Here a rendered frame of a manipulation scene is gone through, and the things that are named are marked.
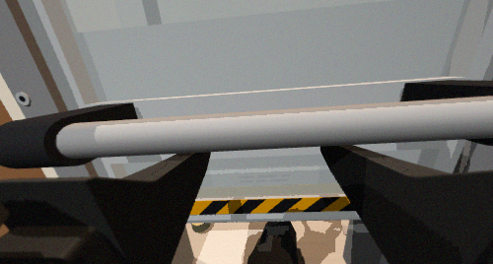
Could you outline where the tan masking tape roll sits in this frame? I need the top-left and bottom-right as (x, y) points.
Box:
(191, 223), (211, 232)

